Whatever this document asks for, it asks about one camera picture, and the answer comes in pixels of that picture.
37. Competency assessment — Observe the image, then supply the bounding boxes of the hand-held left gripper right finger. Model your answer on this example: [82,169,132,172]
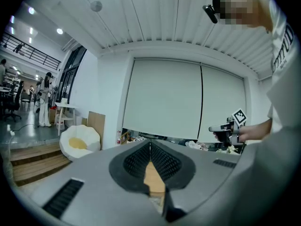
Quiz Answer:
[150,139,196,223]

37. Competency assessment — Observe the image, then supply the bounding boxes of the person's white printed t-shirt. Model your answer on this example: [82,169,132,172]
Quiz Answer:
[239,0,301,211]

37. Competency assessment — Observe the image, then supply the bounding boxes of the narrow white roller blind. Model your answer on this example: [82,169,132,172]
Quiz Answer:
[198,65,247,144]

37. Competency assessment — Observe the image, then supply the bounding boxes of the light wooden board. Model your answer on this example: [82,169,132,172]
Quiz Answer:
[87,111,106,148]

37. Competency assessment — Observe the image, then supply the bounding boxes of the white artificial flowers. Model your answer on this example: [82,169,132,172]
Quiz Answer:
[215,145,237,154]

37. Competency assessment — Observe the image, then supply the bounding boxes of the pile of clothes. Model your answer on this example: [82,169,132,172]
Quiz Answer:
[185,140,209,152]

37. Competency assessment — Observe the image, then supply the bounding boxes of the round smoke detector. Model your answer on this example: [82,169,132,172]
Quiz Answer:
[90,0,103,12]

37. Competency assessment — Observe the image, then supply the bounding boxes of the black head camera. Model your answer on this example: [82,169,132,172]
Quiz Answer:
[202,0,222,24]

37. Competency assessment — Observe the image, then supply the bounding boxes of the black office chair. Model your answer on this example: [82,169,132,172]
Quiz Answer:
[3,83,25,122]

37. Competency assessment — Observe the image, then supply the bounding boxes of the person's right hand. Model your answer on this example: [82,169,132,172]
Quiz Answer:
[213,125,251,144]

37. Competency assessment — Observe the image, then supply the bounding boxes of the egg-shaped white beanbag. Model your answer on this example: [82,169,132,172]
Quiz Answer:
[59,124,102,161]

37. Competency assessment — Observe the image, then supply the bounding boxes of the wooden steps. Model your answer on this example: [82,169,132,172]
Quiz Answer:
[9,142,72,187]

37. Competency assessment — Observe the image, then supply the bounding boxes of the small white table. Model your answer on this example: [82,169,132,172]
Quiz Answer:
[54,102,79,136]

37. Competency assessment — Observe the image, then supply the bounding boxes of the black framed glass door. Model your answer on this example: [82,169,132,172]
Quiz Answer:
[57,45,87,105]

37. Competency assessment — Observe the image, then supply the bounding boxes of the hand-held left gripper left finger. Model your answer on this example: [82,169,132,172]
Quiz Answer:
[109,139,151,195]

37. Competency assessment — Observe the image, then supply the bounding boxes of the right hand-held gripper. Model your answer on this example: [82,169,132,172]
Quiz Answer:
[208,108,249,146]

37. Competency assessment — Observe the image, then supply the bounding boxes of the black balcony railing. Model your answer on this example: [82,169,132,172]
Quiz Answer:
[1,31,62,71]

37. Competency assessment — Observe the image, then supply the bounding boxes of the wooden bench rack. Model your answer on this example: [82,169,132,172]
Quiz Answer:
[121,130,133,144]

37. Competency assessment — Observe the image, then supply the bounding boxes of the person's right forearm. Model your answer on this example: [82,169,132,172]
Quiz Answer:
[244,118,273,141]

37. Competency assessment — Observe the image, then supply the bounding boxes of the wide white roller blind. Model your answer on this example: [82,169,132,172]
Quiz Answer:
[122,58,203,140]

